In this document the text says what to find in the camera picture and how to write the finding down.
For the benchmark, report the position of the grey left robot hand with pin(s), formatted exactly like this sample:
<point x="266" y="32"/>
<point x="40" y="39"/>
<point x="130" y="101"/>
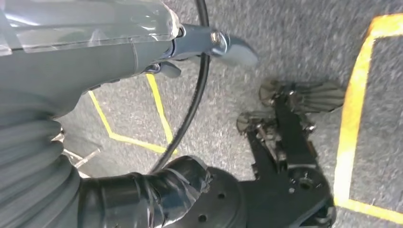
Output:
<point x="78" y="63"/>

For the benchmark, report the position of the black robot left leg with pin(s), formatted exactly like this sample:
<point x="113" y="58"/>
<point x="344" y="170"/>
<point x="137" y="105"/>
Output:
<point x="292" y="141"/>

